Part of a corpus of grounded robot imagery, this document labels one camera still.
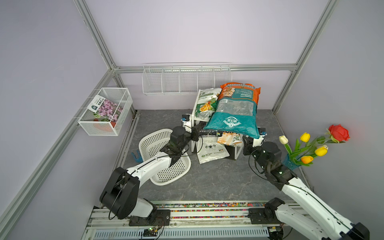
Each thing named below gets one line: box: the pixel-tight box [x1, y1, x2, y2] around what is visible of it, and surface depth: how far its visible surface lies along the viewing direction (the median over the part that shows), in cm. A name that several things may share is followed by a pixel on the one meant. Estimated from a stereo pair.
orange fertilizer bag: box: [217, 131, 243, 145], surface depth 81 cm
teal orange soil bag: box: [203, 82, 262, 139], surface depth 67 cm
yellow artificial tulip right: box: [314, 145, 329, 157], surface depth 65 cm
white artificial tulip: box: [279, 135, 290, 148], surface depth 71 cm
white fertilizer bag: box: [197, 140, 231, 165], surface depth 96 cm
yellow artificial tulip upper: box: [300, 132, 311, 143], surface depth 71 cm
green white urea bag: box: [195, 88, 222, 120], surface depth 74 cm
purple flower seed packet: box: [87, 94, 123, 122], surface depth 75 cm
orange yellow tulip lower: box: [301, 156, 314, 164], surface depth 62 cm
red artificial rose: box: [328, 124, 350, 142], surface depth 63 cm
